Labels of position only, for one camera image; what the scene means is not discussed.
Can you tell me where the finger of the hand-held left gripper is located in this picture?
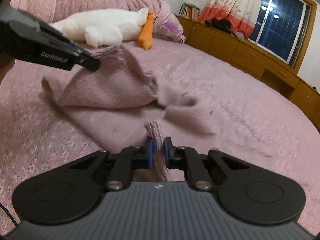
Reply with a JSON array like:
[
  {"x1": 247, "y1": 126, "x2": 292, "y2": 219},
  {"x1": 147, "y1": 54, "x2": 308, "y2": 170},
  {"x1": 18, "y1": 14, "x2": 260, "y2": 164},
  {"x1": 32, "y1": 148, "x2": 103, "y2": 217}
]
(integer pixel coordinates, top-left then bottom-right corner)
[{"x1": 66, "y1": 41, "x2": 101, "y2": 72}]

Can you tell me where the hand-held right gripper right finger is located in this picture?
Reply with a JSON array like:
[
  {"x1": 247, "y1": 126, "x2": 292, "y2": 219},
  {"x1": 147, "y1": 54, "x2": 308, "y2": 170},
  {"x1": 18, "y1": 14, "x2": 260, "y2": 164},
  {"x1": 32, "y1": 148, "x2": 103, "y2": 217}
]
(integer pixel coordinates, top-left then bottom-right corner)
[{"x1": 163, "y1": 136, "x2": 251, "y2": 192}]

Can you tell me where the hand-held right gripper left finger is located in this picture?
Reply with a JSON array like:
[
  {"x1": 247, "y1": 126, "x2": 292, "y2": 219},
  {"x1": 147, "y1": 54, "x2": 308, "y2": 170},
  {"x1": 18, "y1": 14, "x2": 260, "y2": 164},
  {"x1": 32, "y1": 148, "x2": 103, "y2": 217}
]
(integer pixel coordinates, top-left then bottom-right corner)
[{"x1": 67, "y1": 137, "x2": 154, "y2": 192}]

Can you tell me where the pink knit sweater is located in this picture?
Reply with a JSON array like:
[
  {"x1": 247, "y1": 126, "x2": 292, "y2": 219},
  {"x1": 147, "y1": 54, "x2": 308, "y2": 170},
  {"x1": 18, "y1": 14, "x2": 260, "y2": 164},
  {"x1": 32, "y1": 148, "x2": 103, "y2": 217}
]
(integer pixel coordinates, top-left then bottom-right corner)
[{"x1": 41, "y1": 44, "x2": 217, "y2": 182}]

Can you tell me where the white plush goose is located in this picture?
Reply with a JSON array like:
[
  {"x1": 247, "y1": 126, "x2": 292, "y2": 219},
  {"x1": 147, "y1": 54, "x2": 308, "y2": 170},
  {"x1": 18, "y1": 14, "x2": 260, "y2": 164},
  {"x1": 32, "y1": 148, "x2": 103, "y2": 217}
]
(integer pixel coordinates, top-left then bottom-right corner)
[{"x1": 50, "y1": 8, "x2": 154, "y2": 49}]

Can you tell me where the pink bed blanket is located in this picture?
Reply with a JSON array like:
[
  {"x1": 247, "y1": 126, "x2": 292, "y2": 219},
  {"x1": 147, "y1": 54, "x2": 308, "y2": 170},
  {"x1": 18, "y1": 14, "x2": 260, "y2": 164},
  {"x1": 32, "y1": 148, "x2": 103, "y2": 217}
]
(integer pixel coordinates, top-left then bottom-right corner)
[{"x1": 0, "y1": 34, "x2": 320, "y2": 230}]

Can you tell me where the row of books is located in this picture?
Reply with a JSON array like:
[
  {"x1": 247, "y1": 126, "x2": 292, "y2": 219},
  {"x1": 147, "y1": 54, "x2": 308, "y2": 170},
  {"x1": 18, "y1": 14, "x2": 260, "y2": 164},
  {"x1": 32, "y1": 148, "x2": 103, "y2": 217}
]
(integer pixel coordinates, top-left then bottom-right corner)
[{"x1": 178, "y1": 2, "x2": 202, "y2": 20}]

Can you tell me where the wooden cabinet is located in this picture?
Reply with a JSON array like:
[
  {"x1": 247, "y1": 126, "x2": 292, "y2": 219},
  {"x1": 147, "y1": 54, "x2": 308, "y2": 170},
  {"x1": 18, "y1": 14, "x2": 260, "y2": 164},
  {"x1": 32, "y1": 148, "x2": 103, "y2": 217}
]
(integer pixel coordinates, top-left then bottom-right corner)
[{"x1": 176, "y1": 15, "x2": 320, "y2": 111}]

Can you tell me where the black bag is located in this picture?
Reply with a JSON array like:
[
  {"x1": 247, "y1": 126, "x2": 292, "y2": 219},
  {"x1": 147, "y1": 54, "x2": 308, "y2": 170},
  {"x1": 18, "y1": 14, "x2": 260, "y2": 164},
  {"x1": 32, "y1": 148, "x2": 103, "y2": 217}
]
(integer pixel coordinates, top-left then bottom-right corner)
[{"x1": 205, "y1": 18, "x2": 235, "y2": 34}]

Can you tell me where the floral white and red curtain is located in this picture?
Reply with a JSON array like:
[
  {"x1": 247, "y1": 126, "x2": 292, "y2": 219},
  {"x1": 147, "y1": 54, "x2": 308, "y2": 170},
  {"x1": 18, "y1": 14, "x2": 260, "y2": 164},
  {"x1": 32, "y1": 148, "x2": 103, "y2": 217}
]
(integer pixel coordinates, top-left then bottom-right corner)
[{"x1": 197, "y1": 0, "x2": 268, "y2": 41}]

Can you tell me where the window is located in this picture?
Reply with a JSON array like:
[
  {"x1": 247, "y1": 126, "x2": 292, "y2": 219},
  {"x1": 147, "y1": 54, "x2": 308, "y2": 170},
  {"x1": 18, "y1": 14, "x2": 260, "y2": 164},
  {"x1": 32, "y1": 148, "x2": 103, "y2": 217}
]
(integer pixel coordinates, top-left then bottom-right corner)
[{"x1": 255, "y1": 0, "x2": 318, "y2": 68}]

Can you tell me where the black cable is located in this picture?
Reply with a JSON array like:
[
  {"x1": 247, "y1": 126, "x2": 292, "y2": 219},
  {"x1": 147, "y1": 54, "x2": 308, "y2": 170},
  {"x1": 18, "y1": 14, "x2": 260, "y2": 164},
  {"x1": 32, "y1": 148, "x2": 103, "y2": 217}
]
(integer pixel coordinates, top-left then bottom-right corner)
[{"x1": 0, "y1": 202, "x2": 20, "y2": 228}]

